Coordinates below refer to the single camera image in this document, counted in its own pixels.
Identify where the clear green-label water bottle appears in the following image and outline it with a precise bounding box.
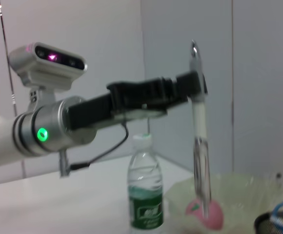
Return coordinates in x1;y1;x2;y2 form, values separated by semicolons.
126;133;164;234

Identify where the pink toy peach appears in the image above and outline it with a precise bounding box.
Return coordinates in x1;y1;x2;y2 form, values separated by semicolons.
184;198;224;230

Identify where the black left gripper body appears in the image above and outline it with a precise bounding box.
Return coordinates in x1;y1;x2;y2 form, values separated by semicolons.
67;77;168;132

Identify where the translucent green fruit bowl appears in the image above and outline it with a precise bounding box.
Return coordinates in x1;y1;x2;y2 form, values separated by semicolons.
164;171;283;234

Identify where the silver ballpoint pen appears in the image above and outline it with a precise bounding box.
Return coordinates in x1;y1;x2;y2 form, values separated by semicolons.
188;39;212;221

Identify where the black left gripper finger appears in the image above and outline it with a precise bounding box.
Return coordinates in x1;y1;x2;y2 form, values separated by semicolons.
202;75;209;95
160;70;205;108

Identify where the thin red black cord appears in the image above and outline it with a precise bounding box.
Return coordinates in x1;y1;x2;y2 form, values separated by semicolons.
0;0;19;117

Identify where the black mesh pen holder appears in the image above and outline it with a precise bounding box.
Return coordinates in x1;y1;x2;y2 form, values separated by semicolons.
254;211;283;234

